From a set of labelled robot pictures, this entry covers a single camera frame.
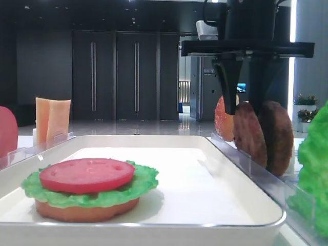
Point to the bottom bread slice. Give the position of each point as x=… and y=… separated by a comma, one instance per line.
x=81, y=214

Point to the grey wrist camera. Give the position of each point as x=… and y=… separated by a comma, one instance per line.
x=207, y=32

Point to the clear acrylic rack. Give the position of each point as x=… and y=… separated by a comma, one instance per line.
x=23, y=153
x=296, y=231

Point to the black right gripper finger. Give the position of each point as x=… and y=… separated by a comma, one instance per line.
x=268, y=80

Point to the green lettuce leaf on bread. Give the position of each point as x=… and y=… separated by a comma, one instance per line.
x=144, y=180

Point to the right clear acrylic rack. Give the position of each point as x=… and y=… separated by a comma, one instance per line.
x=296, y=231

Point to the far sugared bread bun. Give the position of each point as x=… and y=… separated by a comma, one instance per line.
x=224, y=123

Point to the small blue wall screen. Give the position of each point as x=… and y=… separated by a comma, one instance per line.
x=241, y=87

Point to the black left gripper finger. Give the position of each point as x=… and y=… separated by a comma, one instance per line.
x=228, y=67

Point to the red tomato slice on lettuce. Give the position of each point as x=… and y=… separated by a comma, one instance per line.
x=87, y=175

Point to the large green lettuce leaf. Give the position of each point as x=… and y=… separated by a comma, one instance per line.
x=312, y=166

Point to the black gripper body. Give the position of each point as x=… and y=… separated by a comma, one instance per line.
x=247, y=47

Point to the white planter with flowers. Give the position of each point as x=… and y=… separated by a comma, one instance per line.
x=304, y=110

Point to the left orange cheese slice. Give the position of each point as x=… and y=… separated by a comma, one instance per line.
x=42, y=119

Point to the white rectangular tray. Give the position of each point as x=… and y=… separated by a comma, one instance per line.
x=202, y=197

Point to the right orange cheese slice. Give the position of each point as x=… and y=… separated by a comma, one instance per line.
x=58, y=123

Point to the brown meat patty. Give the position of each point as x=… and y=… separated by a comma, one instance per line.
x=248, y=134
x=278, y=135

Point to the orange cheese slice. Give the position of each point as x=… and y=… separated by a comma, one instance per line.
x=58, y=123
x=42, y=119

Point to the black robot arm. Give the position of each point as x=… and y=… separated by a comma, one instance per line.
x=248, y=37

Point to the red tomato slice at left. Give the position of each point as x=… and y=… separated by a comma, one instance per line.
x=9, y=132

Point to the left clear acrylic rack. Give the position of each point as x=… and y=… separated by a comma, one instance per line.
x=23, y=153

